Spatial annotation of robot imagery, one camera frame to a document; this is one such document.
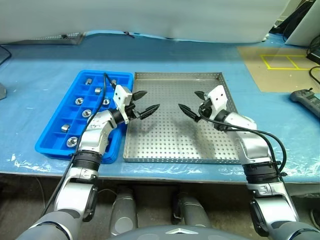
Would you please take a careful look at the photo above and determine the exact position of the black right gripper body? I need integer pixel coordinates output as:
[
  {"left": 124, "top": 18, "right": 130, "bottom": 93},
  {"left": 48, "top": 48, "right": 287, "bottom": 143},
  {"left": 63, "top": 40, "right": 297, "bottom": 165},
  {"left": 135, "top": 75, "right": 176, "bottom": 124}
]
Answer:
[{"left": 198, "top": 98, "right": 213, "bottom": 121}]

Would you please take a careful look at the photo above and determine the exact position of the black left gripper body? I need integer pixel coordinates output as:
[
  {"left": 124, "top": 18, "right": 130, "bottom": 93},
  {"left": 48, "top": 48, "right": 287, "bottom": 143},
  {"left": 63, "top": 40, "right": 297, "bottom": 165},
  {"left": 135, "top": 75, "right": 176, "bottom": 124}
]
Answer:
[{"left": 125, "top": 100, "right": 141, "bottom": 120}]

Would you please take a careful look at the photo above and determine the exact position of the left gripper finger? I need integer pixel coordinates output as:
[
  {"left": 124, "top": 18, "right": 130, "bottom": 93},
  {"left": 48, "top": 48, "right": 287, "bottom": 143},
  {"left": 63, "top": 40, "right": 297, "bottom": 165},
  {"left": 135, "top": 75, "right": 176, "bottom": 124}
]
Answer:
[
  {"left": 136, "top": 103, "right": 161, "bottom": 120},
  {"left": 131, "top": 90, "right": 149, "bottom": 102}
]

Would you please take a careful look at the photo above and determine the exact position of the blue compartment tray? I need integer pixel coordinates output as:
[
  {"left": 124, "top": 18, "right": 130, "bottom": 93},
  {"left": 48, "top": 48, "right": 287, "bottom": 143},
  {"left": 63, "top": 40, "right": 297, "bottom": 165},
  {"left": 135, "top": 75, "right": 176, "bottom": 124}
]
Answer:
[{"left": 34, "top": 69, "right": 134, "bottom": 165}]

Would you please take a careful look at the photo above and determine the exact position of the spare perforated steel tray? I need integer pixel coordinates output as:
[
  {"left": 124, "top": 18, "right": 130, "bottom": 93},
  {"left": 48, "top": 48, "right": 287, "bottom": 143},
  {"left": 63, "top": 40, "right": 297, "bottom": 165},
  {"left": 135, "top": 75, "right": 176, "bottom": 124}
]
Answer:
[{"left": 12, "top": 31, "right": 87, "bottom": 46}]

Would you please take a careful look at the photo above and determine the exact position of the brown cardboard mat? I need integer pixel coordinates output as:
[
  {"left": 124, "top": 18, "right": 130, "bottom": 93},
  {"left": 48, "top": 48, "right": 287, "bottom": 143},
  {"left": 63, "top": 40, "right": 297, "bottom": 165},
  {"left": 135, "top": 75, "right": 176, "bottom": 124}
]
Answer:
[{"left": 236, "top": 45, "right": 320, "bottom": 93}]

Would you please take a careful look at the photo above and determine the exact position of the grey rounded leg cover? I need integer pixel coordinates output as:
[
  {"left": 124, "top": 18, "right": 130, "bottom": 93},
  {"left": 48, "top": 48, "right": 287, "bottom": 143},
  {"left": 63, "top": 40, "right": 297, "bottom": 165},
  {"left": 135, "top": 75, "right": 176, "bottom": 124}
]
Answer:
[
  {"left": 171, "top": 192, "right": 213, "bottom": 228},
  {"left": 109, "top": 186, "right": 138, "bottom": 237}
]

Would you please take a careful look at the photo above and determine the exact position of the grey handheld controller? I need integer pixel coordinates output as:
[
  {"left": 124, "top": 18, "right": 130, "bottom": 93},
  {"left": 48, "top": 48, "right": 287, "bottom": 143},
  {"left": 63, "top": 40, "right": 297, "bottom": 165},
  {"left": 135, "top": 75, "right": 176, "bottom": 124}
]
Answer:
[{"left": 289, "top": 87, "right": 320, "bottom": 116}]

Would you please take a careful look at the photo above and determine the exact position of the grey equipment box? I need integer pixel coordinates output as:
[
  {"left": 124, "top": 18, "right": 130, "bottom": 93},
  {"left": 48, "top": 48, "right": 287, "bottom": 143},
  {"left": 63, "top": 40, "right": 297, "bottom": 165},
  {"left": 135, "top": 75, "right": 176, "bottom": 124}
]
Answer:
[{"left": 284, "top": 0, "right": 320, "bottom": 47}]

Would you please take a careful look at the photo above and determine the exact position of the black device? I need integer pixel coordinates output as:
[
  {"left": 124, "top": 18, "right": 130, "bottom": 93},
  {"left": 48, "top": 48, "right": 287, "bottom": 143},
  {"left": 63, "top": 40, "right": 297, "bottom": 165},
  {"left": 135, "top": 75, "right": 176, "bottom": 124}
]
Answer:
[{"left": 306, "top": 33, "right": 320, "bottom": 62}]

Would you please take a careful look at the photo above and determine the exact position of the grey robot torso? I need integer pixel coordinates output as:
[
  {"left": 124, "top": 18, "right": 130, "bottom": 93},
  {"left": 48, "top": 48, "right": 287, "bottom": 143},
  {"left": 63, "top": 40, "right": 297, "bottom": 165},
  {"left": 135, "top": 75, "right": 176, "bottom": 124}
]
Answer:
[{"left": 104, "top": 223, "right": 216, "bottom": 240}]

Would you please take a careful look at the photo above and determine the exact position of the grey rounded plate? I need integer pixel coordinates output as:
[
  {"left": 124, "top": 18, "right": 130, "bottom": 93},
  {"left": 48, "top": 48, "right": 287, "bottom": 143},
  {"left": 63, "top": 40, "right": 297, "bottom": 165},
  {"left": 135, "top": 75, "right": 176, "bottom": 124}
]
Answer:
[{"left": 0, "top": 44, "right": 13, "bottom": 68}]

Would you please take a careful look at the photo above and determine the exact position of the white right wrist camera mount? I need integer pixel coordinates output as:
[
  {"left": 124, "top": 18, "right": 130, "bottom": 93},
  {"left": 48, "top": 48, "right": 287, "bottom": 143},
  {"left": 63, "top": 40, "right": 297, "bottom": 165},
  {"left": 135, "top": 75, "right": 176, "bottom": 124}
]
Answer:
[{"left": 206, "top": 85, "right": 229, "bottom": 121}]

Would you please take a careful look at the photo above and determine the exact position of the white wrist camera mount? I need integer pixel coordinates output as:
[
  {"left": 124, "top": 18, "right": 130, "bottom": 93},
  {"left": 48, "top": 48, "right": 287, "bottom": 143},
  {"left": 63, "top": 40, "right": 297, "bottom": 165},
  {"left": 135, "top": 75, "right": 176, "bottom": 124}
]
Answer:
[
  {"left": 112, "top": 84, "right": 133, "bottom": 125},
  {"left": 206, "top": 85, "right": 229, "bottom": 121}
]

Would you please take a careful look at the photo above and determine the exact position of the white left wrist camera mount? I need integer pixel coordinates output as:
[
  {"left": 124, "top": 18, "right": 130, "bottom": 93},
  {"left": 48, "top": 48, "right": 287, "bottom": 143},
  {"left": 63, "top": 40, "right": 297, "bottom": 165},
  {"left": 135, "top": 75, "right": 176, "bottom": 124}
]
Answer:
[{"left": 112, "top": 84, "right": 133, "bottom": 125}]

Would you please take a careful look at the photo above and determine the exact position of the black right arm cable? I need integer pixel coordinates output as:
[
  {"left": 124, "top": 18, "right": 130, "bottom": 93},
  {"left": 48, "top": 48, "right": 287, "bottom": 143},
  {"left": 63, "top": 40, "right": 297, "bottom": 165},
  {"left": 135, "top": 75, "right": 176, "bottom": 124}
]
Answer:
[{"left": 198, "top": 107, "right": 287, "bottom": 177}]

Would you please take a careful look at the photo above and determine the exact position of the black looped cable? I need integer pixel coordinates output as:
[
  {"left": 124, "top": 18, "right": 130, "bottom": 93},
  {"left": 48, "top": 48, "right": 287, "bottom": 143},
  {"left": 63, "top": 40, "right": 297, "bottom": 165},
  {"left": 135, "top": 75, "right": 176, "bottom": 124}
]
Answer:
[{"left": 308, "top": 66, "right": 320, "bottom": 85}]

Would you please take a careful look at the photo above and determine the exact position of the black cable bundle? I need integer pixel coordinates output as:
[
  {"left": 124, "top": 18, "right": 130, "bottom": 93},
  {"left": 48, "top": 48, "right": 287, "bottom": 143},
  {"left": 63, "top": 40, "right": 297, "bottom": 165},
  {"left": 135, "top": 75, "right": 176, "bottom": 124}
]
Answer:
[{"left": 271, "top": 7, "right": 313, "bottom": 43}]

